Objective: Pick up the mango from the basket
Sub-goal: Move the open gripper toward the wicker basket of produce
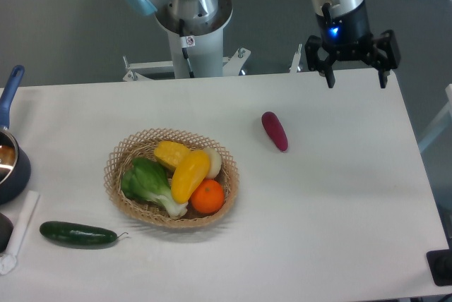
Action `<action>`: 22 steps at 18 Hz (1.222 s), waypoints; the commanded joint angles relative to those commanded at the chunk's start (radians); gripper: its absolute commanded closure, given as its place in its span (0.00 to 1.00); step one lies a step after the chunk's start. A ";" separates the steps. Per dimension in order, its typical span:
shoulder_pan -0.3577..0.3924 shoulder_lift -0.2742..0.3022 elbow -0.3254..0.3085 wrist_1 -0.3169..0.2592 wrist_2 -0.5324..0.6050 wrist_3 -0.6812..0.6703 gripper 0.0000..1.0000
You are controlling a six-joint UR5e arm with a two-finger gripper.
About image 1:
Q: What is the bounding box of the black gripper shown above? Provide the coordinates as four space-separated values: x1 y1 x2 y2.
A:
305 11 401 89

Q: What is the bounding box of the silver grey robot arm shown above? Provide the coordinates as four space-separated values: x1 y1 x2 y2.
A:
125 0 400 87

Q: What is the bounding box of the yellow mango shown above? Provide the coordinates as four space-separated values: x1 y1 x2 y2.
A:
171 150 210 204

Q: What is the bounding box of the woven wicker basket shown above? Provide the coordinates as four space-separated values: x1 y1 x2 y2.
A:
104 128 239 229

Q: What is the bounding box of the purple sweet potato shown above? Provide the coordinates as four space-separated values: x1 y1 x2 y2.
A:
261 111 289 152

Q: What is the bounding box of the white onion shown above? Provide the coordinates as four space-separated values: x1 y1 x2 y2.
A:
203 147 222 179

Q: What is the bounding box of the orange fruit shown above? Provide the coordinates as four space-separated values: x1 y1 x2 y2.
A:
190 179 225 215

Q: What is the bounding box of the yellow corn cob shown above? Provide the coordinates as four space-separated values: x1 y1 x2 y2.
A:
154 140 191 172

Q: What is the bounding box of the black device at table edge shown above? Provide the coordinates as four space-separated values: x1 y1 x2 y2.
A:
426 249 451 286

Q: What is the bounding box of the green bok choy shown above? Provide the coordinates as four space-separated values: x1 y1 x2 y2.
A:
121 157 188 219

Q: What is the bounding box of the dark green cucumber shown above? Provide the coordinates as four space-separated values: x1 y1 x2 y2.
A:
40 221 128 248

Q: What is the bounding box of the dark round object left edge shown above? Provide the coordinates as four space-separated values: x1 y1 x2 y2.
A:
0 213 13 253

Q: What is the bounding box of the white rolled cloth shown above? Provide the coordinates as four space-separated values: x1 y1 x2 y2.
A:
1 191 40 276

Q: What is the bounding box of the white metal frame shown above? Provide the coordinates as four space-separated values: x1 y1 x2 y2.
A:
418 84 451 153

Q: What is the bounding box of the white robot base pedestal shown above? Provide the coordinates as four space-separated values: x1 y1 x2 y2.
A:
126 0 251 79

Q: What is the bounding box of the black cable on pedestal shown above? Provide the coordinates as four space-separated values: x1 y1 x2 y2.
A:
178 18 196 79

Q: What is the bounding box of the blue saucepan with handle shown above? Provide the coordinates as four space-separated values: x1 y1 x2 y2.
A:
1 65 31 205

